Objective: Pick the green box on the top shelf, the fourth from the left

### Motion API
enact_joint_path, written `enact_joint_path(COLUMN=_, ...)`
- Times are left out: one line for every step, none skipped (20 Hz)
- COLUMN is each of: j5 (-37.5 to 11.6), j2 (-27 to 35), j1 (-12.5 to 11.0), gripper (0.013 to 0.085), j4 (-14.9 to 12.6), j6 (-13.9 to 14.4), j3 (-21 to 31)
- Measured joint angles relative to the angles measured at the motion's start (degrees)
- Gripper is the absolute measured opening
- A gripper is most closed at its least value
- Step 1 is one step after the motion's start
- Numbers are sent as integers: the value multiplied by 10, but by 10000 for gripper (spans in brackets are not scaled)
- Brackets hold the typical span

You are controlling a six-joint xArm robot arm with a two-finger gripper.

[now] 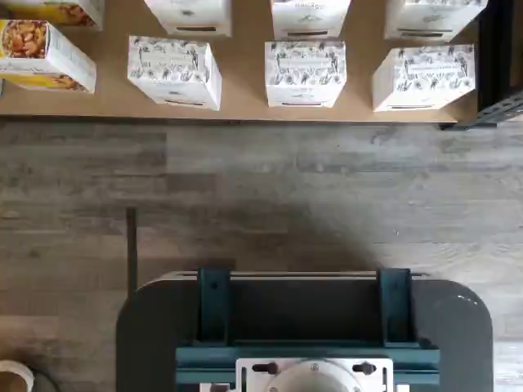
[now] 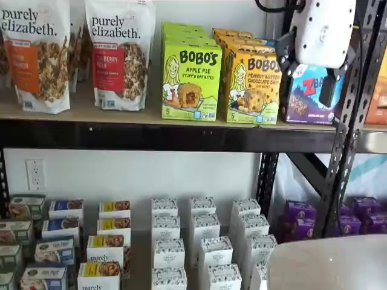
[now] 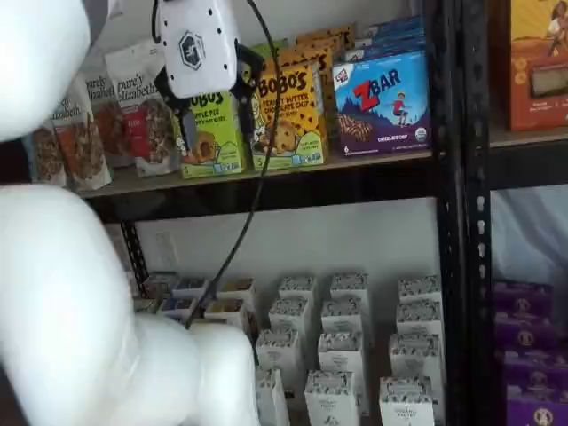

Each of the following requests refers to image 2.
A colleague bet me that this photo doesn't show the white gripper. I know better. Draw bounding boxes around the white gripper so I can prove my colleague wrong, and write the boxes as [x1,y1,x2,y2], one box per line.
[276,0,358,107]

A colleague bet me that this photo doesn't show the green Bobo's apple pie box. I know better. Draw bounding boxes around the green Bobo's apple pie box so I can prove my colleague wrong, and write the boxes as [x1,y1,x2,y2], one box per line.
[161,21,206,32]
[160,38,223,123]
[162,29,213,40]

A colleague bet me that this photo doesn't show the yellow Bobo's peanut butter box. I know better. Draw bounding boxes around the yellow Bobo's peanut butter box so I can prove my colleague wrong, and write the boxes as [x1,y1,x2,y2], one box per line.
[225,48,282,125]
[212,28,255,40]
[220,36,278,54]

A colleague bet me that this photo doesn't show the orange snack box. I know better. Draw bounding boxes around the orange snack box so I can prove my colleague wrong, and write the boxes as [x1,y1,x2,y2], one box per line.
[364,74,387,125]

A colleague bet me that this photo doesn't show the wooden shelf board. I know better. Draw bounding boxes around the wooden shelf board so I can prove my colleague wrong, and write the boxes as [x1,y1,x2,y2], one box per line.
[361,123,387,133]
[0,77,344,131]

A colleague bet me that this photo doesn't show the black metal shelf rack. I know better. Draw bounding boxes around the black metal shelf rack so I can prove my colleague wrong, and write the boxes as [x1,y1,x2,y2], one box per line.
[358,129,387,154]
[0,0,387,240]

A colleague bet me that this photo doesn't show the purple snack box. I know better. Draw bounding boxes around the purple snack box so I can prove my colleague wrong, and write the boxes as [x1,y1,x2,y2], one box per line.
[339,214,363,237]
[285,200,317,224]
[281,219,316,244]
[353,197,383,216]
[366,212,387,236]

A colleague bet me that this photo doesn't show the white box yellow label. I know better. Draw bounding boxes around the white box yellow label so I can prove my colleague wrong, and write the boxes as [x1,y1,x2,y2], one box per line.
[99,200,131,220]
[77,261,122,290]
[96,216,132,239]
[86,234,131,266]

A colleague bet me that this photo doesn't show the blue oatmeal box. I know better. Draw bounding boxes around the blue oatmeal box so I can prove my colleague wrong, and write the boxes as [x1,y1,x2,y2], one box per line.
[34,236,76,266]
[48,198,85,223]
[41,216,81,242]
[19,263,69,290]

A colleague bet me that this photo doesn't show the green oatmeal box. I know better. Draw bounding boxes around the green oatmeal box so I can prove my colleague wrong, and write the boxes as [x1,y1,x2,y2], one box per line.
[0,271,16,290]
[0,244,24,272]
[8,194,47,221]
[0,220,34,246]

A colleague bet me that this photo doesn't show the white plastic sheet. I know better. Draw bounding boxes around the white plastic sheet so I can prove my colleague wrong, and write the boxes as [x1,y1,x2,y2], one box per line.
[272,152,387,210]

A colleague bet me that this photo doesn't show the white patterned carton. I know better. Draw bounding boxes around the white patterned carton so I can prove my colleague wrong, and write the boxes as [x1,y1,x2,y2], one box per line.
[190,213,221,242]
[151,198,179,219]
[207,263,242,290]
[151,214,181,242]
[198,236,233,268]
[242,234,278,266]
[250,261,275,290]
[189,196,217,217]
[236,214,270,239]
[151,267,188,290]
[153,238,186,270]
[229,198,262,239]

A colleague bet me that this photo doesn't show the granola bag red label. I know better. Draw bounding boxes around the granola bag red label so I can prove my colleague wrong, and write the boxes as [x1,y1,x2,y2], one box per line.
[84,0,157,112]

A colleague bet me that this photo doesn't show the purely elizabeth oatmeal boxes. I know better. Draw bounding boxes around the purely elizabeth oatmeal boxes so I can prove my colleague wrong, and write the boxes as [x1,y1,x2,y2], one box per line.
[0,193,273,290]

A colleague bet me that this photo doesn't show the granola bag orange label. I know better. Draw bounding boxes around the granola bag orange label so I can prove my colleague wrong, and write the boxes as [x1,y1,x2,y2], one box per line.
[0,0,72,115]

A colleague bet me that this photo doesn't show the black cable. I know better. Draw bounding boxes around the black cable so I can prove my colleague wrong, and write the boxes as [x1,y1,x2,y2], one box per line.
[255,0,306,15]

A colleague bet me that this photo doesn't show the white wall outlet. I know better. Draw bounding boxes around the white wall outlet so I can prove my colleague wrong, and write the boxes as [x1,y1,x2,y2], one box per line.
[25,158,47,192]

